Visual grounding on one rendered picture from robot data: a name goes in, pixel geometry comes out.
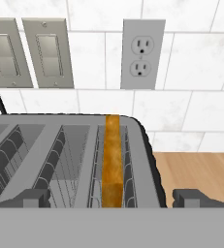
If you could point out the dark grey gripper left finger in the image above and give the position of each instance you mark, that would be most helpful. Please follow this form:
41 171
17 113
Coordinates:
32 198

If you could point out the grey wall light switch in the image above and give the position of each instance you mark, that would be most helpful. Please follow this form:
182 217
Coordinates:
48 53
3 53

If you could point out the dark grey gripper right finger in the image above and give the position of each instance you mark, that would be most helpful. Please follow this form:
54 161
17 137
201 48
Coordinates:
189 198

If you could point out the grey wall power outlet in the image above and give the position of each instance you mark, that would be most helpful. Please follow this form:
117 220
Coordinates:
142 55

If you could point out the grey metal toaster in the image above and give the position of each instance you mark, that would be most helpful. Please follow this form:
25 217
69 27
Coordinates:
68 161

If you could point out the brown bread slice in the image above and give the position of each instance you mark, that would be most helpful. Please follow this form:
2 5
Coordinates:
112 161

